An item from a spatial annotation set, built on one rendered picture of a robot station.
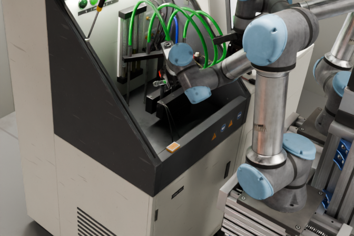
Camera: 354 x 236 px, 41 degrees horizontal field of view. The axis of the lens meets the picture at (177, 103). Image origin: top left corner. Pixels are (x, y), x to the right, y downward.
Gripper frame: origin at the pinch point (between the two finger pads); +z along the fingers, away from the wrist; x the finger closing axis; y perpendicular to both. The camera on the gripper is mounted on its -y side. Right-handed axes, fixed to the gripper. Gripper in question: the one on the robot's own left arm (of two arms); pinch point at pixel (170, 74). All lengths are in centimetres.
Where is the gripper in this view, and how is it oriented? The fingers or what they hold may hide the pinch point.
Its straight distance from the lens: 184.7
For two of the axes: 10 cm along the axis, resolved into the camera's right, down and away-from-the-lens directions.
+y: 2.9, 9.5, -1.5
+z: -1.0, 1.9, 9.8
